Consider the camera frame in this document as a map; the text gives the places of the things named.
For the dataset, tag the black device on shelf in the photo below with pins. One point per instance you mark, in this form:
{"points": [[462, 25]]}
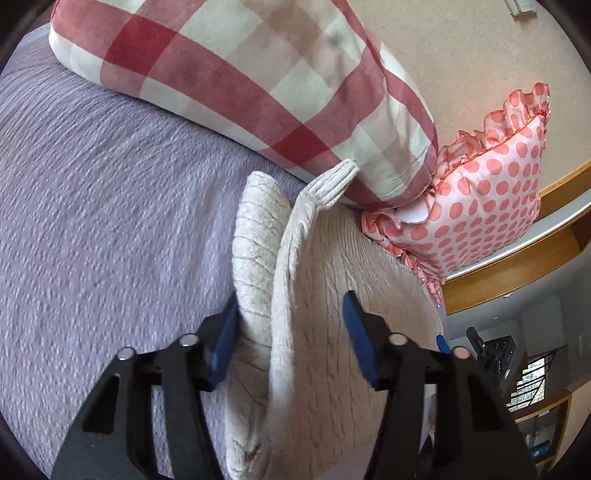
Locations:
{"points": [[491, 348]]}

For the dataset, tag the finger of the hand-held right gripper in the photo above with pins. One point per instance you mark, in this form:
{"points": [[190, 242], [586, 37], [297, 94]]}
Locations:
{"points": [[442, 344]]}

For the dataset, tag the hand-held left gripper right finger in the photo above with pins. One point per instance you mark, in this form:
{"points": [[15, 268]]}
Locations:
{"points": [[359, 332]]}

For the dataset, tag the wooden bed headboard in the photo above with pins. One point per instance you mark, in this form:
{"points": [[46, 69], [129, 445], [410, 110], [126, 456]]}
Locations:
{"points": [[521, 249]]}

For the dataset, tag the pink polka dot pillow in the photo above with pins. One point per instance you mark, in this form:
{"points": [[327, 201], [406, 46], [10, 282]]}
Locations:
{"points": [[471, 203]]}

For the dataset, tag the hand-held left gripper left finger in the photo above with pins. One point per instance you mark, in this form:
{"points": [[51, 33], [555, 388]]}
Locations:
{"points": [[225, 334]]}

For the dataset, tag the wooden shelf unit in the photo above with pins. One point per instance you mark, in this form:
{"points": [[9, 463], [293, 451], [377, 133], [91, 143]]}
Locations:
{"points": [[545, 415]]}

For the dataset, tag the red checked pillow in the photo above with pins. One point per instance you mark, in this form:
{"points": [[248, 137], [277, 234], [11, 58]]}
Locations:
{"points": [[258, 87]]}

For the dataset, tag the cream knit sweater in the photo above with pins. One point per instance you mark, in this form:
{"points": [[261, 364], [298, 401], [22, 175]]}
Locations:
{"points": [[318, 323]]}

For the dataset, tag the lavender textured bedspread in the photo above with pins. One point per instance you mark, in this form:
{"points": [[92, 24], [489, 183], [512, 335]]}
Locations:
{"points": [[111, 221]]}

